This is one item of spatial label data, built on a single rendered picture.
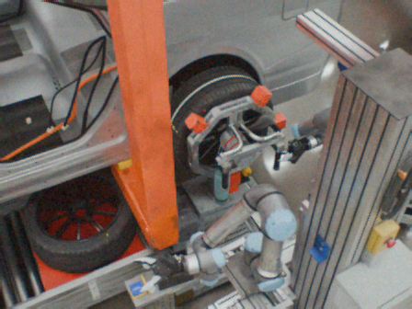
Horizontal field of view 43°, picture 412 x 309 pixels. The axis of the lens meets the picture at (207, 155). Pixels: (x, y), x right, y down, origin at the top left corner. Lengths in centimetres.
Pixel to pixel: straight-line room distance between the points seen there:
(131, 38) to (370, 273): 127
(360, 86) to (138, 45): 83
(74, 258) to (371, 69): 204
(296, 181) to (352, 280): 197
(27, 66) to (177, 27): 126
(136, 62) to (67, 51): 156
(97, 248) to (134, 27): 152
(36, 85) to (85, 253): 116
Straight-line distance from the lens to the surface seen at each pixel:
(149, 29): 195
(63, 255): 308
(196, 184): 362
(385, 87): 162
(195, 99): 286
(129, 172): 312
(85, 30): 366
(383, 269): 217
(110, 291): 325
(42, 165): 294
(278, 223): 193
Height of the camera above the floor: 301
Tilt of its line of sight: 47 degrees down
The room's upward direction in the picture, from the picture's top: straight up
